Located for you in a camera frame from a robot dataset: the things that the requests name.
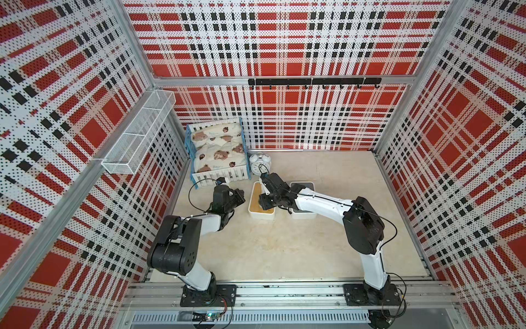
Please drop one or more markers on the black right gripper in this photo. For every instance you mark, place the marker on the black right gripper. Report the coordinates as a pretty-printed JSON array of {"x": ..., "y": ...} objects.
[{"x": 263, "y": 202}]

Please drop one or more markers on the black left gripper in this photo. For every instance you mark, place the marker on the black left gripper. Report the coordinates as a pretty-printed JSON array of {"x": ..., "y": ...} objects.
[{"x": 239, "y": 194}]

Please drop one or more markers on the bamboo tissue box lid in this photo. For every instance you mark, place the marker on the bamboo tissue box lid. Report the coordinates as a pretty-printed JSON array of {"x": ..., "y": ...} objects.
[{"x": 259, "y": 201}]

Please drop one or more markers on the white tissue box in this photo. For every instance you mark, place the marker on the white tissue box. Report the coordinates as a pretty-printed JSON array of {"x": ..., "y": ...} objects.
[{"x": 301, "y": 215}]

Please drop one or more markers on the white tissue box base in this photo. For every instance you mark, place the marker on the white tissue box base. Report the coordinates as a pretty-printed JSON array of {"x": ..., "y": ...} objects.
[{"x": 261, "y": 214}]

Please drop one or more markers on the grey tissue box lid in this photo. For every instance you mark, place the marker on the grey tissue box lid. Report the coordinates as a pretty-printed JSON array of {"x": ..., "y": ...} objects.
[{"x": 299, "y": 186}]

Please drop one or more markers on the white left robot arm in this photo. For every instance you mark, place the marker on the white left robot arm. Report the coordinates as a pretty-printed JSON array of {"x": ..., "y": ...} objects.
[{"x": 175, "y": 248}]

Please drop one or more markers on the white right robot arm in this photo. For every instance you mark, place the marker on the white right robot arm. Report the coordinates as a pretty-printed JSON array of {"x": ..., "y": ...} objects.
[{"x": 364, "y": 228}]

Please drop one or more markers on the white alarm clock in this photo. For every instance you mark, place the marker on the white alarm clock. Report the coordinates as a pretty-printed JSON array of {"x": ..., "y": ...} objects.
[{"x": 260, "y": 163}]

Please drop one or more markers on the blue white toy crib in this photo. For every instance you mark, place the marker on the blue white toy crib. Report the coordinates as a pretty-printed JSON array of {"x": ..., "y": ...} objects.
[{"x": 205, "y": 178}]

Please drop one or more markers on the bear print bedding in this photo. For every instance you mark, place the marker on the bear print bedding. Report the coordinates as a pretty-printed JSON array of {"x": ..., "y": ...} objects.
[{"x": 218, "y": 147}]

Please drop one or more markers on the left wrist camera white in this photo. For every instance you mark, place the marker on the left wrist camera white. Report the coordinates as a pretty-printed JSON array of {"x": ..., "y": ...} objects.
[{"x": 221, "y": 181}]

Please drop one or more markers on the white wire basket shelf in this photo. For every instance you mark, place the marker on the white wire basket shelf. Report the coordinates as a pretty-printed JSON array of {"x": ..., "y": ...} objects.
[{"x": 147, "y": 118}]

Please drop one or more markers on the black hook rail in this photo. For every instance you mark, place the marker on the black hook rail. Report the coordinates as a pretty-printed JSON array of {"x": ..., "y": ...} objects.
[{"x": 314, "y": 82}]

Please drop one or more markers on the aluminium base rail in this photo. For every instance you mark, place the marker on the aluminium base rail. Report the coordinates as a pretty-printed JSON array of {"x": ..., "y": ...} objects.
[{"x": 279, "y": 304}]

